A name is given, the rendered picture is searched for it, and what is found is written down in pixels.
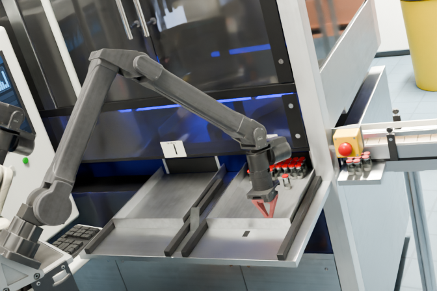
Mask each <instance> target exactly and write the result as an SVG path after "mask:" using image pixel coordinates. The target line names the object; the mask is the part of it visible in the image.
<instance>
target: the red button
mask: <svg viewBox="0 0 437 291"><path fill-rule="evenodd" d="M338 152H339V154H340V155H341V156H343V157H347V156H349V155H351V153H352V146H351V145H350V144H348V143H342V144H340V146H339V148H338Z"/></svg>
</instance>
